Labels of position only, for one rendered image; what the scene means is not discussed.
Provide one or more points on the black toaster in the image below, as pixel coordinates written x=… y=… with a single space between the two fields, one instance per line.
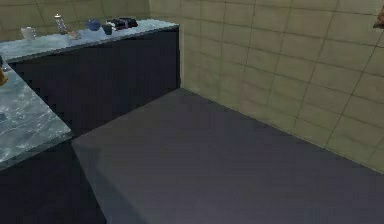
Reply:
x=123 y=23

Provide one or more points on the dark marble-top kitchen counter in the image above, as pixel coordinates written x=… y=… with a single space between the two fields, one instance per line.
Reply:
x=100 y=73

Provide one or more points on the dark blue cup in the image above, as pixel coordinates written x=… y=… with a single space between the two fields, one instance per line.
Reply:
x=107 y=29

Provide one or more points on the blue bowl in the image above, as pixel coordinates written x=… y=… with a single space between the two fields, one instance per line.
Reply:
x=93 y=24

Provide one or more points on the small pale dish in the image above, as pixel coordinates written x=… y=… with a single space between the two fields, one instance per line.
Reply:
x=74 y=34

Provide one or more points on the white mug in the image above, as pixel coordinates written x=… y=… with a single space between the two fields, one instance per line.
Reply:
x=28 y=33

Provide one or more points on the orange brown object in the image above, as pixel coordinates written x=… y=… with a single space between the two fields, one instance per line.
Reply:
x=2 y=76

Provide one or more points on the brown wall object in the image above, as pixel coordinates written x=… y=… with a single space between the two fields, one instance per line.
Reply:
x=379 y=20

